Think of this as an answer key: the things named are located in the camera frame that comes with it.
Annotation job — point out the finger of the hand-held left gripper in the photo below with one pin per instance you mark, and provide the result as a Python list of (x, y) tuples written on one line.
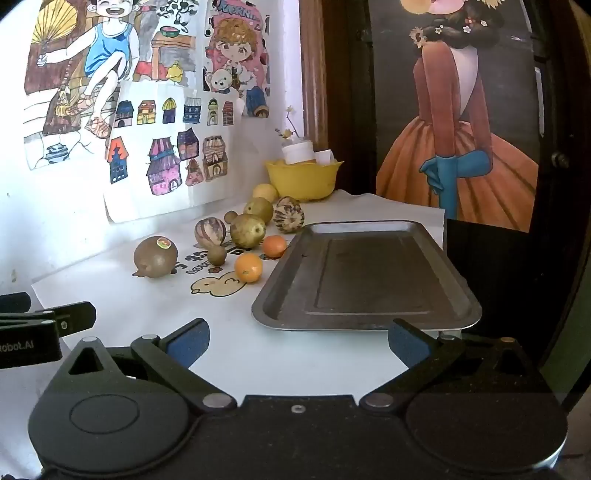
[(74, 316), (14, 302)]

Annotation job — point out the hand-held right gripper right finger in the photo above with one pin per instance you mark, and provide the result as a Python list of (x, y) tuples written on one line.
[(408, 342)]

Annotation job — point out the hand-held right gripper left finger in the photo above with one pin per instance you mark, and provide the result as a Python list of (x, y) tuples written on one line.
[(187, 342)]

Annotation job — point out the metal tray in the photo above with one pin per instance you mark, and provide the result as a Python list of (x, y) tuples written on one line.
[(369, 277)]

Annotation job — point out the brown round fruit with sticker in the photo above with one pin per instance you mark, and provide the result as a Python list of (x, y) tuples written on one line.
[(154, 263)]

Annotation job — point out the small brown kiwi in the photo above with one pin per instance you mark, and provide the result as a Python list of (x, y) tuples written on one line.
[(216, 255)]

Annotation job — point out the orange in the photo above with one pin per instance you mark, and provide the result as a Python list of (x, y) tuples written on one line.
[(274, 246), (248, 267)]

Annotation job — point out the purple striped pepino melon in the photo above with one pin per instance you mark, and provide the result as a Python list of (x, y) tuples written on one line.
[(210, 231)]

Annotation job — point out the pale striped pepino melon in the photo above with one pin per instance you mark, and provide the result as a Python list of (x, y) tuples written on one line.
[(288, 215)]

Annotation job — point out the tiny brown fruit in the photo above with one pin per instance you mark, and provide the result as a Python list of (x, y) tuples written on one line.
[(230, 216)]

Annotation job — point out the brownish green pear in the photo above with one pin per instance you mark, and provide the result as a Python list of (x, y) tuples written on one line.
[(259, 206)]

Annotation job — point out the yellow lemon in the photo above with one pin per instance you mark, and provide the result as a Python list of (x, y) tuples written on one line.
[(264, 190)]

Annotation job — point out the yellow plastic bowl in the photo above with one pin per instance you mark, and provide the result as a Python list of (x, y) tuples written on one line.
[(300, 182)]

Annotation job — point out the small white cup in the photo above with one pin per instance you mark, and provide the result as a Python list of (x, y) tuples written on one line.
[(324, 158)]

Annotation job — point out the poster of orange dress figure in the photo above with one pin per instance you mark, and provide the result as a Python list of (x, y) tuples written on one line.
[(443, 138)]

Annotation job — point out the small yellow flower sprig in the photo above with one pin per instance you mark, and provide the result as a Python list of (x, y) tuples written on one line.
[(290, 131)]

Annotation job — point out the drawing of boy with fan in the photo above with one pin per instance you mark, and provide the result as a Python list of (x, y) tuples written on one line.
[(92, 50)]

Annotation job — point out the drawing of girl with teddy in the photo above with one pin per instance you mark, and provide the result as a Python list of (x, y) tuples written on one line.
[(235, 50)]

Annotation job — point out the brown wooden frame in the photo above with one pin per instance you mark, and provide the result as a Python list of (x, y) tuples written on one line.
[(314, 69)]

